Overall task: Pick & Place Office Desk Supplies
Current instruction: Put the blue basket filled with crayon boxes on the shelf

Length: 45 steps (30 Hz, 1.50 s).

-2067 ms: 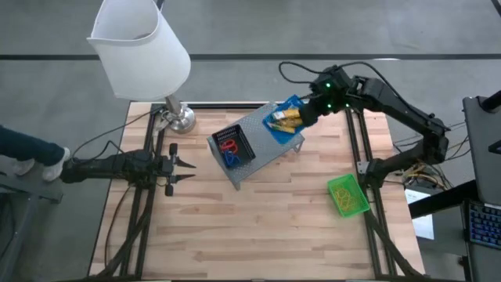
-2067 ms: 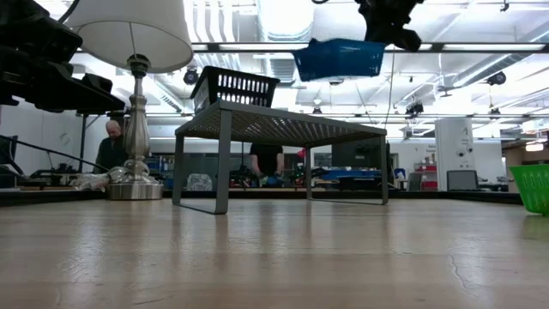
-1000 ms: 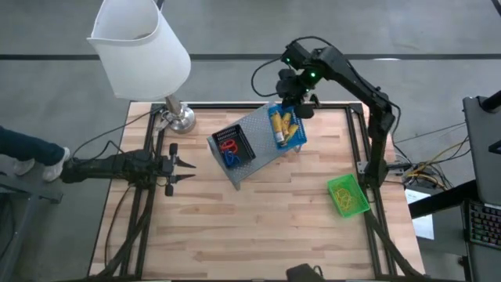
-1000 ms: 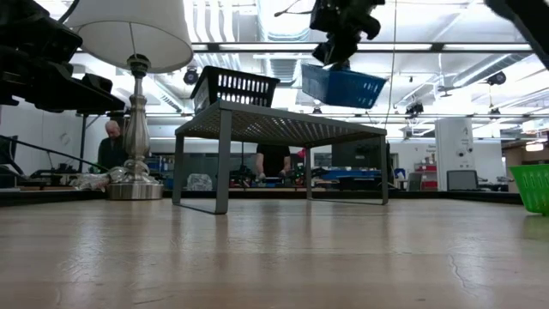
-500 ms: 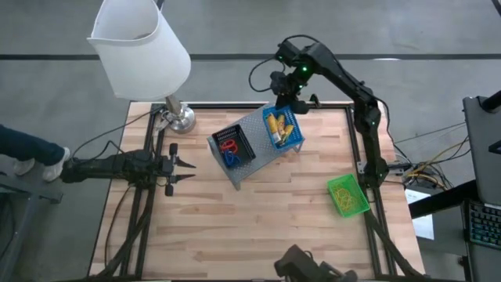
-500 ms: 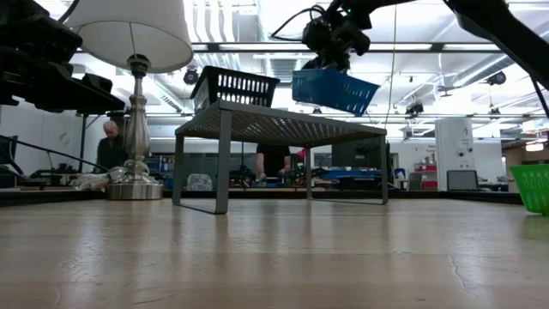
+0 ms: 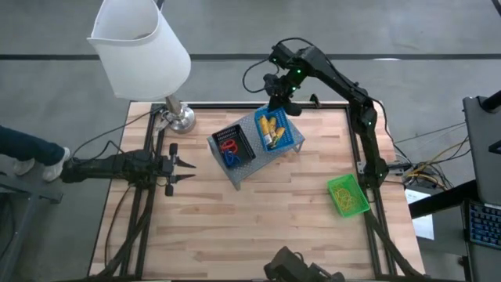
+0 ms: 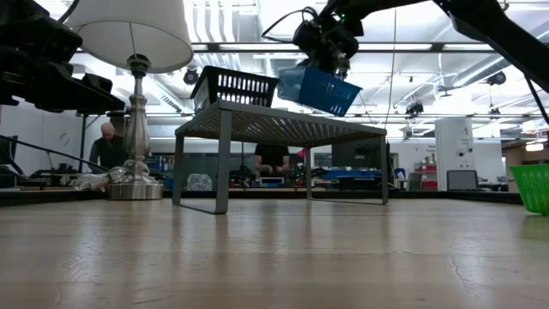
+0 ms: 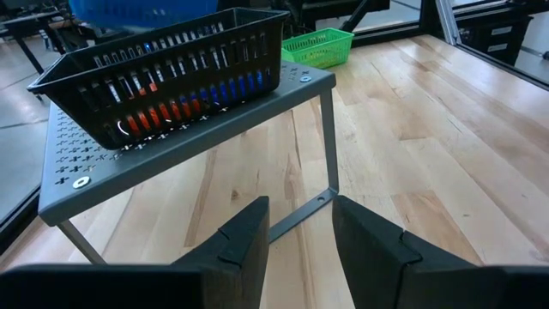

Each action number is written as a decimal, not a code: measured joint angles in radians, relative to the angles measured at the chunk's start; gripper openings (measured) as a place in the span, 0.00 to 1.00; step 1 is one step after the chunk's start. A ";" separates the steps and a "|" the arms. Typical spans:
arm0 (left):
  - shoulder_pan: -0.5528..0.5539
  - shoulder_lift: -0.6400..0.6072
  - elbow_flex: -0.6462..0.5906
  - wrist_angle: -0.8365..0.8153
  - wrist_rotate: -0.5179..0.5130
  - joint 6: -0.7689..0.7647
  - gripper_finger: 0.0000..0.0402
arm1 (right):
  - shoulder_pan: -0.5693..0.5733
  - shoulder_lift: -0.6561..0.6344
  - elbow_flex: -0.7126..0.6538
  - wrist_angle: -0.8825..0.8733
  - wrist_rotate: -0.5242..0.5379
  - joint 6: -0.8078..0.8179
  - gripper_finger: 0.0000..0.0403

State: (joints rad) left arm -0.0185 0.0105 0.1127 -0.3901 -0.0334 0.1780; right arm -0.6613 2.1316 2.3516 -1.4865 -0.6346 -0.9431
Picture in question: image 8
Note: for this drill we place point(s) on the green plastic basket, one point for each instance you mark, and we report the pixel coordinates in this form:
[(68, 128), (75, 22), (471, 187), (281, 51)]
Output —
[(534, 189)]

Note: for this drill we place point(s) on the grey wrapped bundle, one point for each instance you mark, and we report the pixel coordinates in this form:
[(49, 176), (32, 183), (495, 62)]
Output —
[(199, 182)]

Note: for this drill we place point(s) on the clear plastic wrapping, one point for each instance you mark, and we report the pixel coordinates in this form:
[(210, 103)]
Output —
[(92, 180)]

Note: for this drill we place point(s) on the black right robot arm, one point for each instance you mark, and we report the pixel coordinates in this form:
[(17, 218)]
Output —
[(493, 21)]

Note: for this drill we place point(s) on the person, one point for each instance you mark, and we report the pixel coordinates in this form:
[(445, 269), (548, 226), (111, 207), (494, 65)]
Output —
[(272, 156), (107, 150)]

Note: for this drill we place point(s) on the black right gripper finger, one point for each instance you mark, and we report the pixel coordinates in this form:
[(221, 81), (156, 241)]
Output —
[(343, 66), (321, 64)]

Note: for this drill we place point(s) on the blue plastic basket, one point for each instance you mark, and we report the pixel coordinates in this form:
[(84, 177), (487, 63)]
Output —
[(317, 92)]

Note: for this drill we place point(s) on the black monitor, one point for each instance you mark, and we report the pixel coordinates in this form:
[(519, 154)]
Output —
[(358, 156)]

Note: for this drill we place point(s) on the black plastic basket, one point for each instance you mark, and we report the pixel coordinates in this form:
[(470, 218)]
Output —
[(233, 88)]

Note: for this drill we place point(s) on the red storage shelf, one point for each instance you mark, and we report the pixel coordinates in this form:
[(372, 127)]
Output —
[(425, 176)]

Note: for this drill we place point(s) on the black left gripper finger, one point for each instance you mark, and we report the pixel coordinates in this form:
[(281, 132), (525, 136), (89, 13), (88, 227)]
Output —
[(98, 83), (86, 101)]

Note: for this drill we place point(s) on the silver table lamp white shade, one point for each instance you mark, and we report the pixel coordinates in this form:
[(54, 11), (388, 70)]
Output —
[(137, 34)]

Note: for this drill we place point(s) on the blue background table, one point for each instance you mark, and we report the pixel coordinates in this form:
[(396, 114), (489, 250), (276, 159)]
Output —
[(351, 173)]

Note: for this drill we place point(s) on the grey perforated metal desk riser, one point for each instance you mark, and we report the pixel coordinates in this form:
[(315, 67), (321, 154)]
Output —
[(274, 126)]

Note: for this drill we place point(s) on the grey monitor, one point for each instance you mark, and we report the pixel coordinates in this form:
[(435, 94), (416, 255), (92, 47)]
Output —
[(462, 180)]

